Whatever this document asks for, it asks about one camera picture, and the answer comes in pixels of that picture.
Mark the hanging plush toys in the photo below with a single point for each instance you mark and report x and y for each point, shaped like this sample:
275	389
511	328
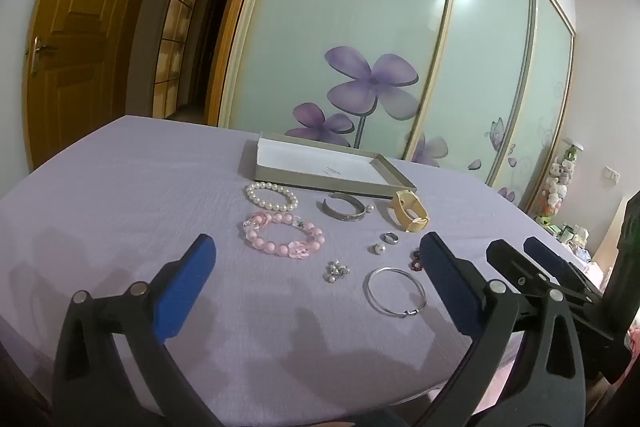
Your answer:
557	187

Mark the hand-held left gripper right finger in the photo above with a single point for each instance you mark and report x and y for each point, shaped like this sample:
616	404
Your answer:
445	282

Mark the silver bead cluster brooch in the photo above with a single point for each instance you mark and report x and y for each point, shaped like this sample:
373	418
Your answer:
336	272

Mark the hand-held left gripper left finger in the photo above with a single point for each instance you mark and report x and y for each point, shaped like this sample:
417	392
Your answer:
185	287

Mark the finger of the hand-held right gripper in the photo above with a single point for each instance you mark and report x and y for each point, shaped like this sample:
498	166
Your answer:
545	254
515	269

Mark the grey shallow cardboard box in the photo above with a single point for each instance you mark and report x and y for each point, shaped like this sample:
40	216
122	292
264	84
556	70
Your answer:
320	167

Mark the round pearl earring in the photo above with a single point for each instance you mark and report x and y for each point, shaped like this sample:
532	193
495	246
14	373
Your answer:
378	249

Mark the silver cuff bangle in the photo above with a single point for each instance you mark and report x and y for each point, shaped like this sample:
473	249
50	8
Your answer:
345	217

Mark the cluttered side shelf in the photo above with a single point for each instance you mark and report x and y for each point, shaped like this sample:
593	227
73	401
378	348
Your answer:
575	239

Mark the wooden panel door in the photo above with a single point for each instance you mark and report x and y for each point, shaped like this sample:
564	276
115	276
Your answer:
80	32

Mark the white wall switch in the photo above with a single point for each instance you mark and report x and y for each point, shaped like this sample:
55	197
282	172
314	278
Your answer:
611	174

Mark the lilac tablecloth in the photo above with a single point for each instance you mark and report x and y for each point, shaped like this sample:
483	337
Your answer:
125	187

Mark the frosted lattice hallway door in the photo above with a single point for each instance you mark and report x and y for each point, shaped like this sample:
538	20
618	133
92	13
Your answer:
175	47

